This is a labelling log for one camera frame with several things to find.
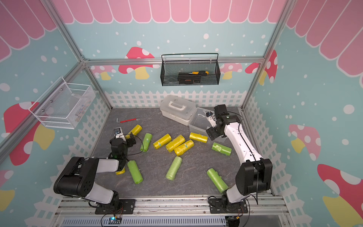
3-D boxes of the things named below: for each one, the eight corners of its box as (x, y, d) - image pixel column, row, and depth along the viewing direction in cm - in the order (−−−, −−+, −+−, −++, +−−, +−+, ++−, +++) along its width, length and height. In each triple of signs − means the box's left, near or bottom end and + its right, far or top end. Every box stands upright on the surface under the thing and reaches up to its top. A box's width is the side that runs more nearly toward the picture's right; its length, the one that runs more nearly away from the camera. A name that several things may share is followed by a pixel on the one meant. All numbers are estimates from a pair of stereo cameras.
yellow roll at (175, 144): (170, 153, 95) (169, 150, 92) (165, 148, 98) (165, 145, 95) (186, 142, 101) (186, 139, 98) (181, 137, 104) (181, 134, 100)
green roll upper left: (141, 151, 97) (140, 148, 94) (146, 135, 105) (145, 132, 102) (147, 151, 96) (146, 149, 94) (152, 135, 104) (151, 133, 102)
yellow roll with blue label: (177, 156, 94) (177, 154, 91) (173, 150, 96) (173, 148, 94) (194, 146, 99) (195, 143, 96) (190, 140, 101) (190, 138, 99)
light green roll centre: (165, 177, 86) (165, 176, 83) (176, 157, 94) (176, 155, 92) (172, 181, 84) (172, 179, 82) (182, 159, 93) (182, 158, 90)
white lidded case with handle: (158, 114, 119) (155, 103, 109) (170, 102, 128) (168, 91, 118) (186, 128, 109) (186, 118, 99) (197, 114, 119) (198, 103, 108)
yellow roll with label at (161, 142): (157, 151, 96) (156, 148, 93) (153, 146, 99) (152, 143, 96) (172, 140, 102) (172, 137, 99) (168, 135, 105) (168, 132, 101)
